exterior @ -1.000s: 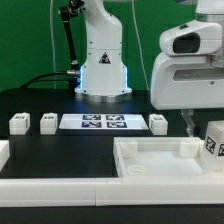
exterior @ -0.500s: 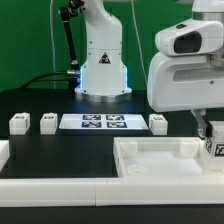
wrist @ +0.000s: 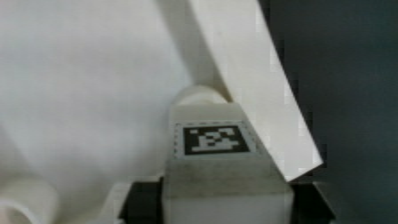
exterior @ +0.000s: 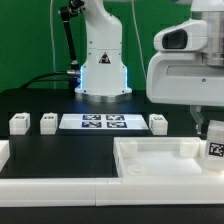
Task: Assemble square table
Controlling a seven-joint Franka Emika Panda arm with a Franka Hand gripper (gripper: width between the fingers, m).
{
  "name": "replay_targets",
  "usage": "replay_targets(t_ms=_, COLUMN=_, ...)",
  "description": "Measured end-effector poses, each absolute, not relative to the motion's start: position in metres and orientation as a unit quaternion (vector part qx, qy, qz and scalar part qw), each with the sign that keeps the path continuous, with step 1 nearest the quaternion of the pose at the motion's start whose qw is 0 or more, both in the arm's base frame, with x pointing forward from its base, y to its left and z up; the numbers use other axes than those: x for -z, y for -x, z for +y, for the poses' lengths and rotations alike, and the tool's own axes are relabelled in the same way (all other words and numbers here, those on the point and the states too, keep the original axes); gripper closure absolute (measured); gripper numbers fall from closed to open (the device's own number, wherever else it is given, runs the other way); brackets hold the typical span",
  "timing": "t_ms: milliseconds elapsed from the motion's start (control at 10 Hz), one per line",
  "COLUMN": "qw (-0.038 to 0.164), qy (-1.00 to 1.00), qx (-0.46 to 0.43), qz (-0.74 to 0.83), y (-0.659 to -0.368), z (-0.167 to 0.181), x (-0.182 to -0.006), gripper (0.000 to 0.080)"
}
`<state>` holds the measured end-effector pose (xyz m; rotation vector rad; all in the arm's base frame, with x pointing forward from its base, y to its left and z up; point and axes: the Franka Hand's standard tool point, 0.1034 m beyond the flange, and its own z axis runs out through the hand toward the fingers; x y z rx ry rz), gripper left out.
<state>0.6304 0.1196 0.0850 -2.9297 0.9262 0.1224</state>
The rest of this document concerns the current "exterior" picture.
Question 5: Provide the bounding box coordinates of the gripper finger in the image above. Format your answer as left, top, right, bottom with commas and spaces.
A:
190, 105, 204, 134

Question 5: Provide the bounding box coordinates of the white square tabletop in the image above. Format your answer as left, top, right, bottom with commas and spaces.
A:
113, 137, 206, 178

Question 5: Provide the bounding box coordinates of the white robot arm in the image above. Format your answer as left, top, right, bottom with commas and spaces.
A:
75, 0, 224, 125

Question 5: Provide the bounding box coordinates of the white left fence piece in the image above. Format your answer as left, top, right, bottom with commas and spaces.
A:
0, 140, 10, 171

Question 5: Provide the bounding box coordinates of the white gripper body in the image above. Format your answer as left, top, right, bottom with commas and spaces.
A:
146, 19, 224, 106

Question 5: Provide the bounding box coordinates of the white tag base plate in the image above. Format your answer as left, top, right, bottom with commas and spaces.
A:
59, 114, 148, 130

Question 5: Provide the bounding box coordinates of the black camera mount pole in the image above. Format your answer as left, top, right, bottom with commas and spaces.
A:
59, 0, 84, 91

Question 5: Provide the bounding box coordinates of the black cable bundle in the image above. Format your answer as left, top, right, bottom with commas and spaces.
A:
20, 69, 81, 90

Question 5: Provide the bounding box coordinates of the white front fence bar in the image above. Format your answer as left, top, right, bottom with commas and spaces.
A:
0, 176, 224, 207

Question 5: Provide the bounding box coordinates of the white hanging cable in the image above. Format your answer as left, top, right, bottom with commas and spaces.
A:
49, 0, 58, 90

